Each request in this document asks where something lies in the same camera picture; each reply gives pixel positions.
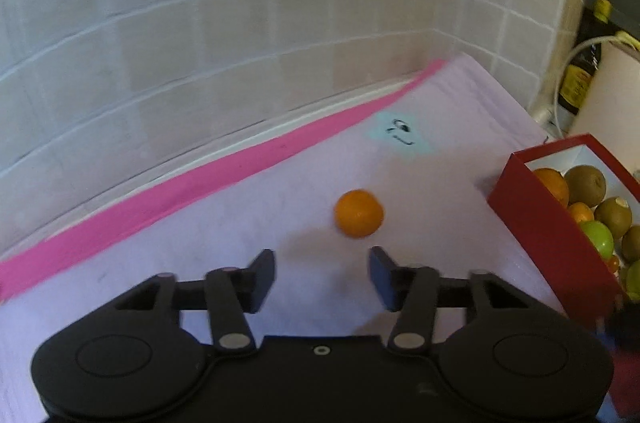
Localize white cable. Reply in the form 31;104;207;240
537;32;640;124

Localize dark bottle yellow label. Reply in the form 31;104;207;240
557;0;613;111

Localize white appliance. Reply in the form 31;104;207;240
570;40;640;149

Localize large orange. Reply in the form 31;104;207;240
532;168;571;208

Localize small orange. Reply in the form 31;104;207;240
566;202;595;224

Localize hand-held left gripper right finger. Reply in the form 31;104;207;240
368;246;533;351

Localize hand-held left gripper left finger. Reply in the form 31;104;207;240
115;248;277;351

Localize green apple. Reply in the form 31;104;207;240
579;220;615;259
620;259;640;296

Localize pink printed mat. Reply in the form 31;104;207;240
0;52;571;423

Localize red cardboard box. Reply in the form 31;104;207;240
487;133;640;334

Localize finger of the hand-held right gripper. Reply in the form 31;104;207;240
597;300;640;349

